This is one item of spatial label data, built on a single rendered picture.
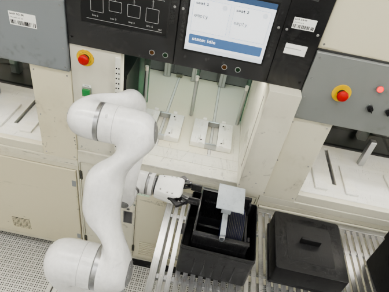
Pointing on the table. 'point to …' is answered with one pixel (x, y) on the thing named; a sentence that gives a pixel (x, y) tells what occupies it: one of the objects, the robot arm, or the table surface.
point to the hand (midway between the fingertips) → (196, 194)
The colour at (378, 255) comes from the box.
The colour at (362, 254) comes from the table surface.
